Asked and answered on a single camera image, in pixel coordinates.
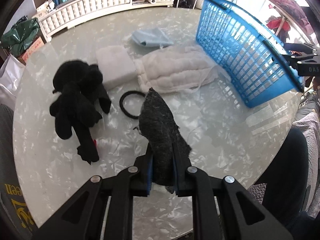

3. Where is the white paper shopping bag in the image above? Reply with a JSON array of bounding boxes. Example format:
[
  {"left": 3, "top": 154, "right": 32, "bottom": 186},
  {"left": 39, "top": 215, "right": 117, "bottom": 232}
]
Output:
[{"left": 0, "top": 54, "right": 25, "bottom": 110}]

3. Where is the light blue cloth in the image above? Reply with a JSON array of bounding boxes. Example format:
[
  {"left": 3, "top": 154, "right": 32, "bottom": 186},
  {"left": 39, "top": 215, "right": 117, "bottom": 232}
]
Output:
[{"left": 131, "top": 28, "right": 174, "bottom": 48}]

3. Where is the black plush toy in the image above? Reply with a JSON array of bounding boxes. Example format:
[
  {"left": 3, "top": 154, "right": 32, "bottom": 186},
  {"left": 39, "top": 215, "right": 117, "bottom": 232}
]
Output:
[{"left": 49, "top": 60, "right": 111, "bottom": 164}]

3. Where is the pink clothes pile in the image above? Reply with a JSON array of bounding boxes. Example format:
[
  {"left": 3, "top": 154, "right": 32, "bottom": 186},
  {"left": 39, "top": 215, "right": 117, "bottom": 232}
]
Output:
[{"left": 269, "top": 0, "right": 313, "bottom": 35}]

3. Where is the white quilted cloth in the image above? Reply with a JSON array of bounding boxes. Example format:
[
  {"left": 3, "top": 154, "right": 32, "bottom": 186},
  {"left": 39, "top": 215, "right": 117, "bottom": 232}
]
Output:
[{"left": 134, "top": 45, "right": 223, "bottom": 94}]

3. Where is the cardboard box with print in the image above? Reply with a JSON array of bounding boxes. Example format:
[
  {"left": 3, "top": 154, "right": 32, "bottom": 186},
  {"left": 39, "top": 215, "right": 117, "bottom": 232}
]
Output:
[{"left": 18, "top": 37, "right": 44, "bottom": 65}]

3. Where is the black hair band ring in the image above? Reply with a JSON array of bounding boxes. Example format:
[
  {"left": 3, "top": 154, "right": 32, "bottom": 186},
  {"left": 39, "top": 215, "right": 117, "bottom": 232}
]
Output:
[{"left": 119, "top": 90, "right": 146, "bottom": 120}]

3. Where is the green plastic bag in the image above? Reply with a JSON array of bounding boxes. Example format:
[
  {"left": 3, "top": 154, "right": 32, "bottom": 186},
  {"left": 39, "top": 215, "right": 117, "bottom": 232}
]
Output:
[{"left": 1, "top": 18, "right": 40, "bottom": 57}]

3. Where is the white foam sponge block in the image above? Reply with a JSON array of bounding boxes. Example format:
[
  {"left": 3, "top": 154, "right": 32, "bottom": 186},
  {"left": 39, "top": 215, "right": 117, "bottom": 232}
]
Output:
[{"left": 96, "top": 46, "right": 137, "bottom": 90}]

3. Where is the blue plastic basket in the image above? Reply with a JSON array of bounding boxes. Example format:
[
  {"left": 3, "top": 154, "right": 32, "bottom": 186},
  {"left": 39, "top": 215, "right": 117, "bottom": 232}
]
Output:
[{"left": 196, "top": 0, "right": 303, "bottom": 108}]

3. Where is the dark grey felt pad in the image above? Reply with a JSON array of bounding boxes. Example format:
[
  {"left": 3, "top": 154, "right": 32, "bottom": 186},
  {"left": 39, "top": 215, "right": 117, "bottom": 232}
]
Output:
[{"left": 138, "top": 88, "right": 192, "bottom": 194}]

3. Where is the white tufted TV cabinet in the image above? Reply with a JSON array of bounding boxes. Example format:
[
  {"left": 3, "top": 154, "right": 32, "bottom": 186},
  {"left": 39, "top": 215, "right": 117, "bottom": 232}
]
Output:
[{"left": 38, "top": 0, "right": 174, "bottom": 42}]

